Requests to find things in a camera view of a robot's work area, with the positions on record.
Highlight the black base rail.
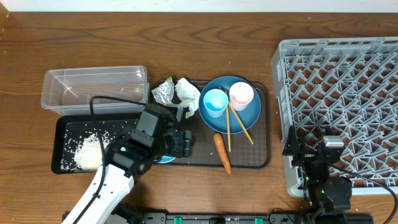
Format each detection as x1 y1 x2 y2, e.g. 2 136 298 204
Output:
61 212 374 224

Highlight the white pink cup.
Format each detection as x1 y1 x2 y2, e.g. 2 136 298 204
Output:
229 82 254 111

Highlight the light blue cup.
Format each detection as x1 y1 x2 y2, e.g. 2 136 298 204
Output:
203 89 229 118

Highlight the grey dishwasher rack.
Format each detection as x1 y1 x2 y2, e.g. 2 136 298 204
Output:
271 37 397 195

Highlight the light blue bowl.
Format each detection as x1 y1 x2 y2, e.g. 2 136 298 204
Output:
154 156 175 164

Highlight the orange carrot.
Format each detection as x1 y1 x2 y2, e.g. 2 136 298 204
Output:
213 133 232 174

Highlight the left wooden chopstick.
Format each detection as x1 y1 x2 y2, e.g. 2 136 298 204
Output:
226 100 231 152

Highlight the brown serving tray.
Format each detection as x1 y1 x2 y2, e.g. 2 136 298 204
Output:
162 82 272 169

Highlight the dark blue plate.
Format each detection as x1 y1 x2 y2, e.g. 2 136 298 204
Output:
199 76 261 134

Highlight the foil snack wrapper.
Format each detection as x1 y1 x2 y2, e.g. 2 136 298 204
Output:
151 77 175 105

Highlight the white tissue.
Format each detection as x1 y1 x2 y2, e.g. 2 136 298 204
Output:
175 78 200 119

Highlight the white rice pile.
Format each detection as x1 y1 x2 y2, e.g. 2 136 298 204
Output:
60 131 102 173

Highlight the clear plastic bin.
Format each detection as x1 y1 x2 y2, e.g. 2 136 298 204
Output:
41 65 149 116

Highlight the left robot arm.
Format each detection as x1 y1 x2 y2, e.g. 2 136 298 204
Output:
63 103 193 223

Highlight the black waste tray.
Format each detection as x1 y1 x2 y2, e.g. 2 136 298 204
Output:
51 113 140 174

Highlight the wooden chopstick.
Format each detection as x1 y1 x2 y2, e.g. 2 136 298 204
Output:
229 103 254 145
226 100 231 152

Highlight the right wooden chopstick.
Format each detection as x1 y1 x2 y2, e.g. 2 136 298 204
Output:
229 103 254 145

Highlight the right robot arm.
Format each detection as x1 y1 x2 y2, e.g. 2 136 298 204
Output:
282 126 352 223

